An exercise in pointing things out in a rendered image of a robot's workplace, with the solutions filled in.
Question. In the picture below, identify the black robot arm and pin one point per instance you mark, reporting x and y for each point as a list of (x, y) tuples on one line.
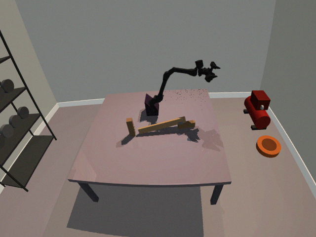
[(193, 72)]

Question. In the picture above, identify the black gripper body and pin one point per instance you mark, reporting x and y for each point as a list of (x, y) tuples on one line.
[(208, 71)]

